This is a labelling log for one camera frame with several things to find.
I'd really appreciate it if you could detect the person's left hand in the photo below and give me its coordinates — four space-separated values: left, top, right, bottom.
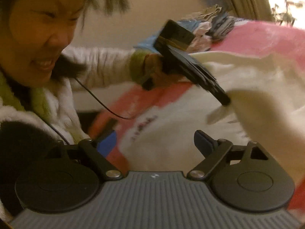
144 53 191 87

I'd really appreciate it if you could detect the red floral blanket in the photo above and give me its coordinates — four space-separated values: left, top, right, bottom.
88 20 305 217

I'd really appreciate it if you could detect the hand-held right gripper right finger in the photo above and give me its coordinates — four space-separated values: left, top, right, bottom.
187 130 269 180

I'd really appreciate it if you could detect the white fleece garment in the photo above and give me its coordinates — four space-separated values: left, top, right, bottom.
191 51 305 186

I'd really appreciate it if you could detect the black cable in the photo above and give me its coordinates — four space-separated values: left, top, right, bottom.
75 77 136 120

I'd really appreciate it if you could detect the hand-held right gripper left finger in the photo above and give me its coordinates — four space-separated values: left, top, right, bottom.
45 130 123 180

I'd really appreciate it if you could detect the brown curtain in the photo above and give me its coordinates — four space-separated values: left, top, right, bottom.
222 0 274 22

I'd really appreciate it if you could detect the pile of folded clothes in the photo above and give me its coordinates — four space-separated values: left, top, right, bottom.
133 3 241 53

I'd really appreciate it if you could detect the person's left forearm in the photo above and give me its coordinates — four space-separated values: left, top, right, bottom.
57 46 149 92

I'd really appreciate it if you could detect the person's head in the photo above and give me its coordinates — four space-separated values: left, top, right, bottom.
0 0 130 87

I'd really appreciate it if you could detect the person's body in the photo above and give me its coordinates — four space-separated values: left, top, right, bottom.
0 70 94 222

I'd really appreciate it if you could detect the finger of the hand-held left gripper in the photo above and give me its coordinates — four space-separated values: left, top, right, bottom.
191 78 231 106

